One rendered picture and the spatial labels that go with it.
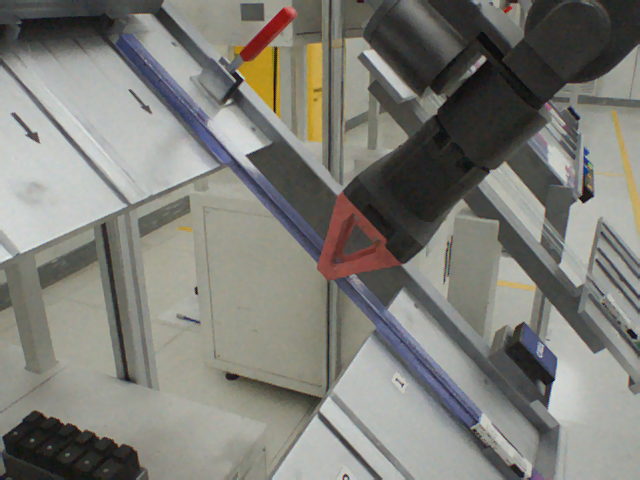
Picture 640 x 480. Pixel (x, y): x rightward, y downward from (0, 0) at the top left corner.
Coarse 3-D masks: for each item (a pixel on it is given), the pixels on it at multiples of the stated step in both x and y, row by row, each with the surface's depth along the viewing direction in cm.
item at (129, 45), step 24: (120, 48) 48; (144, 48) 48; (144, 72) 47; (168, 96) 47; (192, 120) 47; (216, 144) 47; (240, 168) 47; (264, 192) 47; (288, 216) 46; (312, 240) 46; (360, 288) 47; (384, 312) 47; (408, 336) 47; (408, 360) 47; (432, 360) 47; (432, 384) 46; (456, 384) 47; (456, 408) 46
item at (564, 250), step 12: (432, 96) 67; (504, 180) 67; (516, 192) 67; (516, 204) 67; (528, 204) 66; (528, 216) 67; (540, 216) 67; (540, 228) 67; (552, 228) 67; (552, 240) 66; (564, 252) 66; (576, 264) 66; (588, 276) 66; (588, 288) 66; (600, 288) 66; (600, 300) 66
